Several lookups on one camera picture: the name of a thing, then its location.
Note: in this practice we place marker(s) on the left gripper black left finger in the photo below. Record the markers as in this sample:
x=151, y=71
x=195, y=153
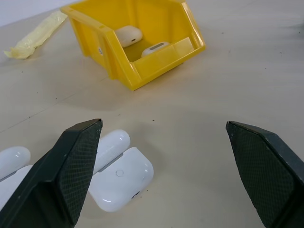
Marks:
x=47, y=180

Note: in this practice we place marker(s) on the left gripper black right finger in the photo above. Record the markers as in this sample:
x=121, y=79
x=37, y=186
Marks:
x=268, y=171

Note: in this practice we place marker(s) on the white earbud case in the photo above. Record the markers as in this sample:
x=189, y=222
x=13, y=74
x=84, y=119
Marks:
x=12, y=156
x=123, y=180

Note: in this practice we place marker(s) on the yellow plastic bin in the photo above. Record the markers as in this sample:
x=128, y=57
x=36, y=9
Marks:
x=156, y=67

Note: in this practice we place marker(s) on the pale yellow crumpled tape strip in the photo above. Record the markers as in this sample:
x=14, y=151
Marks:
x=35, y=38

